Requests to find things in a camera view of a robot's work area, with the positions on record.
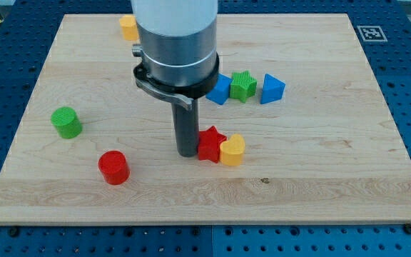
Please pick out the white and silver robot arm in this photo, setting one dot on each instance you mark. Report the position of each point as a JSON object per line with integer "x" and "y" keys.
{"x": 178, "y": 39}

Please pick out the red star block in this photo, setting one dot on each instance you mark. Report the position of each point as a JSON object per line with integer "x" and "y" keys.
{"x": 209, "y": 144}

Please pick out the green star block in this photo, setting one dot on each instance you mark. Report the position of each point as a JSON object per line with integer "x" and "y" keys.
{"x": 242, "y": 86}

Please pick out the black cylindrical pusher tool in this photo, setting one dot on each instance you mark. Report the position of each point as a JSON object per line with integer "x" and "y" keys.
{"x": 186, "y": 129}

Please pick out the yellow heart block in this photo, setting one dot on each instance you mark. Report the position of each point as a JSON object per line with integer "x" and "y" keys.
{"x": 232, "y": 150}

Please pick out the blue cube block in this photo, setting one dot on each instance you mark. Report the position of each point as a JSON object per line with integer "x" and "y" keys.
{"x": 221, "y": 90}

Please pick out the blue triangle block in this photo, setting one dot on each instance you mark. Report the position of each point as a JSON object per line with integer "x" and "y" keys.
{"x": 273, "y": 89}

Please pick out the wooden board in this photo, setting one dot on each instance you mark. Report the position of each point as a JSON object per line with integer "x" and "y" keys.
{"x": 328, "y": 152}

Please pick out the red cylinder block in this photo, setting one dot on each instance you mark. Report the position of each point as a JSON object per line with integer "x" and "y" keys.
{"x": 114, "y": 167}

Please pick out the yellow block at back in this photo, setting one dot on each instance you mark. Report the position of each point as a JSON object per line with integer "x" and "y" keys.
{"x": 128, "y": 26}

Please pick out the green cylinder block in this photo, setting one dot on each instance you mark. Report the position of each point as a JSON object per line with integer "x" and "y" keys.
{"x": 66, "y": 122}

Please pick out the white fiducial marker tag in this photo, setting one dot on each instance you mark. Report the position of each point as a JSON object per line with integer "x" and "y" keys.
{"x": 370, "y": 33}

